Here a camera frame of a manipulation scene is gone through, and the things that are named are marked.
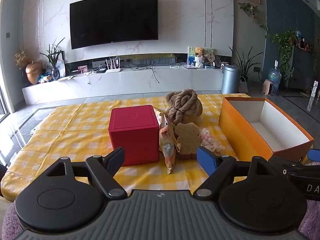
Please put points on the dried flower bunch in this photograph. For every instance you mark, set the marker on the dried flower bunch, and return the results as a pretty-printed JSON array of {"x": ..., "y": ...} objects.
[{"x": 20, "y": 58}]

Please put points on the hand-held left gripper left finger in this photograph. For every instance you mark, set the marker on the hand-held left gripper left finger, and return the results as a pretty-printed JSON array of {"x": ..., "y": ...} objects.
[{"x": 117, "y": 156}]

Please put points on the pothos plant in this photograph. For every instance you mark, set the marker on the pothos plant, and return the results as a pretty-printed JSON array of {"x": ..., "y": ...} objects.
[{"x": 285, "y": 45}]

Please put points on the green leafy plant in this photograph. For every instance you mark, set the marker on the green leafy plant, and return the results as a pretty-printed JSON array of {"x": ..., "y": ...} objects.
[{"x": 53, "y": 55}]

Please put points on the yellow checked tablecloth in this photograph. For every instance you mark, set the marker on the yellow checked tablecloth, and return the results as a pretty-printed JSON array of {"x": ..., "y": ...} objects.
[{"x": 75, "y": 130}]

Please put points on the tall potted grass plant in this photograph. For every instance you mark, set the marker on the tall potted grass plant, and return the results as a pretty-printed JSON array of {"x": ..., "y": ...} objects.
[{"x": 246, "y": 62}]

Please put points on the orange snack packet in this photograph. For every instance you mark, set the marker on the orange snack packet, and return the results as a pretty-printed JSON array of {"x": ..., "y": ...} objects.
[{"x": 167, "y": 142}]

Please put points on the brown teddy bear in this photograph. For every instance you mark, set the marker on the brown teddy bear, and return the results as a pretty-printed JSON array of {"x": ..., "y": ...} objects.
[{"x": 200, "y": 55}]

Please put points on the white router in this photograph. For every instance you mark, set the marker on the white router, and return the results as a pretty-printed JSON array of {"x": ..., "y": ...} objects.
[{"x": 113, "y": 69}]

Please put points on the woven basket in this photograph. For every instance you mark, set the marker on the woven basket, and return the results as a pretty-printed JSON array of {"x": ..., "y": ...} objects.
[{"x": 243, "y": 86}]

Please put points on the red cube box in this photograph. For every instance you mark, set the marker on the red cube box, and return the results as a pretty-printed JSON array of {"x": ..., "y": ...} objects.
[{"x": 135, "y": 135}]

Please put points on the round hand fan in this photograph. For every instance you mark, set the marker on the round hand fan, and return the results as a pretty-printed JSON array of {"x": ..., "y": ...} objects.
[{"x": 211, "y": 57}]

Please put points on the black wall television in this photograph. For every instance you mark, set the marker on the black wall television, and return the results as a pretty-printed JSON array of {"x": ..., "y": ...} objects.
[{"x": 113, "y": 20}]

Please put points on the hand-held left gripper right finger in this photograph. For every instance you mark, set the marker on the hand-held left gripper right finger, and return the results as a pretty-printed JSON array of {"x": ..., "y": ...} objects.
[{"x": 206, "y": 160}]

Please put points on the white long carton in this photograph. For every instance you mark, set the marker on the white long carton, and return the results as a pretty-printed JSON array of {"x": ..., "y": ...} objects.
[{"x": 312, "y": 96}]

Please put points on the white marble television cabinet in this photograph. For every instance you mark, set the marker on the white marble television cabinet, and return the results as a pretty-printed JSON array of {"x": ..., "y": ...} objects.
[{"x": 125, "y": 82}]

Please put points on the orange cardboard box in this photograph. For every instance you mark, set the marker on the orange cardboard box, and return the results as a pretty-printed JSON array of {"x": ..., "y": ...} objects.
[{"x": 235, "y": 127}]

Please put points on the brown bear-shaped sponge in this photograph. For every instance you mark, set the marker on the brown bear-shaped sponge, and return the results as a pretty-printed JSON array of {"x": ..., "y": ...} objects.
[{"x": 187, "y": 140}]

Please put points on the pink white fluffy cloth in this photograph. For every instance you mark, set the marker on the pink white fluffy cloth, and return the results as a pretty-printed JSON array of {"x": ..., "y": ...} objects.
[{"x": 211, "y": 142}]

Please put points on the silver trash bin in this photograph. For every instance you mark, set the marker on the silver trash bin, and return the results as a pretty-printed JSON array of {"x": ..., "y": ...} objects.
[{"x": 230, "y": 80}]

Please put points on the brown plush toy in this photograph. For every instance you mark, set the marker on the brown plush toy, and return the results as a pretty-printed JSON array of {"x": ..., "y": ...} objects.
[{"x": 183, "y": 105}]

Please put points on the small pink photo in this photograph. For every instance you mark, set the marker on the small pink photo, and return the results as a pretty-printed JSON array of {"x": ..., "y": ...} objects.
[{"x": 82, "y": 69}]

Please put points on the hanging ivy plant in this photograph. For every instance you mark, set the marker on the hanging ivy plant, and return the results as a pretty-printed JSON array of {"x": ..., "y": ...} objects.
[{"x": 251, "y": 11}]

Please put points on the blue water bottle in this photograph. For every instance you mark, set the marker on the blue water bottle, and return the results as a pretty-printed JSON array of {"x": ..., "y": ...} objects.
[{"x": 274, "y": 77}]

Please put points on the colourful small toy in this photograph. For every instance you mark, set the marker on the colourful small toy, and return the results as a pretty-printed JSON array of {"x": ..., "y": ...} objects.
[{"x": 45, "y": 78}]

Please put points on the blue glass vase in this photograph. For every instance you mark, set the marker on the blue glass vase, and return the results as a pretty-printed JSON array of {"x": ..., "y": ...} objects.
[{"x": 55, "y": 74}]

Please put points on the acorn-shaped golden jar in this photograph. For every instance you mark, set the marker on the acorn-shaped golden jar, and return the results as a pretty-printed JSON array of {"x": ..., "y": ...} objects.
[{"x": 32, "y": 73}]

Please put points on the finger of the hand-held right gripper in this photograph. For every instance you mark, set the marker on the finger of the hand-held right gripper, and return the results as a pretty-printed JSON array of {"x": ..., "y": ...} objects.
[
  {"x": 285, "y": 166},
  {"x": 314, "y": 154}
]

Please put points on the pink space heater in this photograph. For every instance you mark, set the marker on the pink space heater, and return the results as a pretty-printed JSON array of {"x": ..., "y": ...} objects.
[{"x": 268, "y": 87}]

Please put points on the dark cabinet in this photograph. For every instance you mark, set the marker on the dark cabinet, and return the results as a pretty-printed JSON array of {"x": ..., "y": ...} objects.
[{"x": 303, "y": 67}]

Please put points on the blue green printed card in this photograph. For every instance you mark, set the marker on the blue green printed card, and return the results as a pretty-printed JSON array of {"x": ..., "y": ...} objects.
[{"x": 191, "y": 56}]

